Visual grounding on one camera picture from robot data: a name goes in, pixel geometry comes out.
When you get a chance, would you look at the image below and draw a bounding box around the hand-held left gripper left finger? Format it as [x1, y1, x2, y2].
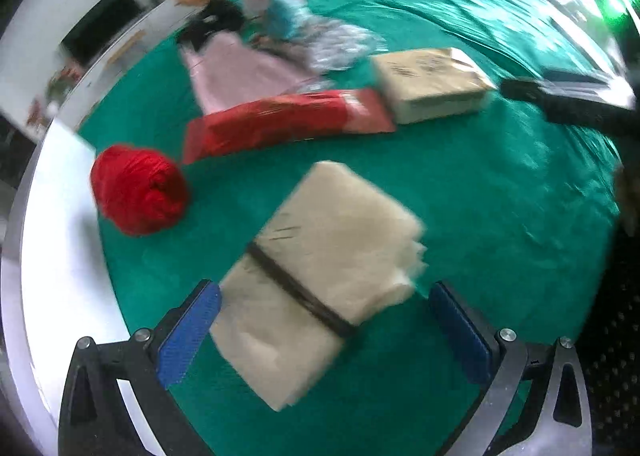
[59, 280, 222, 456]

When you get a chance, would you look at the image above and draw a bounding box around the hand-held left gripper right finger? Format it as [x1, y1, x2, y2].
[429, 281, 593, 456]

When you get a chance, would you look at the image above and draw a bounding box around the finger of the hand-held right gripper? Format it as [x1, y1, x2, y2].
[500, 77, 640, 139]

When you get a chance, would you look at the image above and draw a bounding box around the beige cloth bundle with band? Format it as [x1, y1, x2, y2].
[210, 161, 428, 412]

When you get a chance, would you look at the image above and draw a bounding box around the green tablecloth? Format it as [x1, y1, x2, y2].
[77, 0, 623, 456]

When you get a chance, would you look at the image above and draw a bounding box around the tan cardboard box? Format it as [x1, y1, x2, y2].
[371, 48, 498, 125]

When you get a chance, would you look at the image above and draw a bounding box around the red yarn ball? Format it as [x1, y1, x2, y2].
[90, 145, 191, 237]

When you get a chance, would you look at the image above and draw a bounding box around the red plastic packet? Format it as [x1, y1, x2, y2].
[181, 88, 397, 165]

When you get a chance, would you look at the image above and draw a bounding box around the clear plastic bag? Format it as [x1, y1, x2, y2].
[300, 18, 388, 74]

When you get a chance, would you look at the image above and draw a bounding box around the pink plastic bag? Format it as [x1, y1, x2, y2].
[179, 33, 321, 114]

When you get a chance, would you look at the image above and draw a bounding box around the teal fuzzy ball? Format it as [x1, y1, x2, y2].
[262, 0, 311, 39]

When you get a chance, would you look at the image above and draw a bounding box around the black lace cloth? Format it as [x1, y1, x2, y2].
[175, 0, 246, 54]

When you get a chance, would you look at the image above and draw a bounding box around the white television cabinet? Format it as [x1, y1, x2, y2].
[30, 0, 181, 131]

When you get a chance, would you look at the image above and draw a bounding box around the black television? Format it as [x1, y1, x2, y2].
[60, 0, 138, 64]

